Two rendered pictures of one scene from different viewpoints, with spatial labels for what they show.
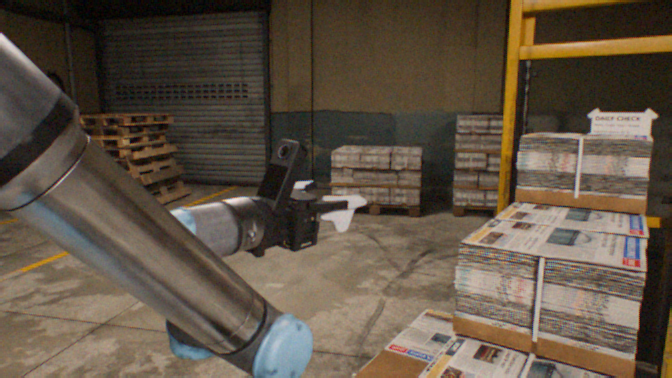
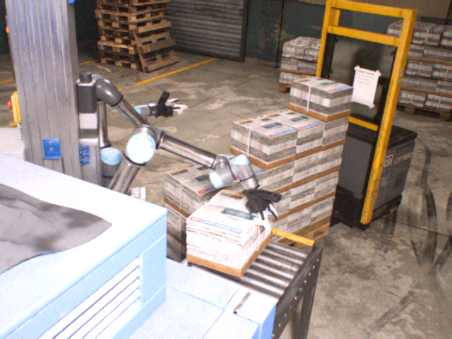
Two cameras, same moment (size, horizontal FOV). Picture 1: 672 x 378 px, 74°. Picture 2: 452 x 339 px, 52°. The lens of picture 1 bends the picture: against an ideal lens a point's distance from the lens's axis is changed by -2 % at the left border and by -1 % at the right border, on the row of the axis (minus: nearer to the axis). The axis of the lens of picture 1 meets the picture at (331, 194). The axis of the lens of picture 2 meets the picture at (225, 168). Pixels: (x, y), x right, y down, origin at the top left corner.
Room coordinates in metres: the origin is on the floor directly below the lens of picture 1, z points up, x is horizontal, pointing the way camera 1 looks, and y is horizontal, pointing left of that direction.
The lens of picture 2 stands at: (-2.00, -0.97, 2.15)
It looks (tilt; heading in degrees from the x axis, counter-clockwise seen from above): 25 degrees down; 13
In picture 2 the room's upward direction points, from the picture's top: 4 degrees clockwise
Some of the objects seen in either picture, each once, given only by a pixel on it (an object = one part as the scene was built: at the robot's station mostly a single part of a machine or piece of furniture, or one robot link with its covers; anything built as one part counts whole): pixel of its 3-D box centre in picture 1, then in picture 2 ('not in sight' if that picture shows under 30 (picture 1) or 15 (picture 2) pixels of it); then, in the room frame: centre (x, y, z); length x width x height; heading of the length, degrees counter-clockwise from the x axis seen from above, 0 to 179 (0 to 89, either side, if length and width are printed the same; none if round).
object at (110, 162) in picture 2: not in sight; (110, 161); (0.27, 0.25, 0.98); 0.13 x 0.12 x 0.14; 50
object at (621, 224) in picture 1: (570, 217); (292, 119); (1.27, -0.70, 1.06); 0.37 x 0.28 x 0.01; 57
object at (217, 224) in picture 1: (190, 239); (140, 111); (0.55, 0.18, 1.21); 0.11 x 0.08 x 0.09; 140
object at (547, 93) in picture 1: (597, 133); (357, 78); (1.90, -1.12, 1.27); 0.57 x 0.01 x 0.65; 56
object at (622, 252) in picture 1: (553, 240); (265, 126); (1.04, -0.54, 1.06); 0.37 x 0.29 x 0.01; 56
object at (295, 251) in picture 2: not in sight; (267, 243); (0.05, -0.75, 0.77); 0.47 x 0.05 x 0.05; 77
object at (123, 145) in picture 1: (127, 157); (134, 28); (6.79, 3.09, 0.65); 1.33 x 0.94 x 1.30; 171
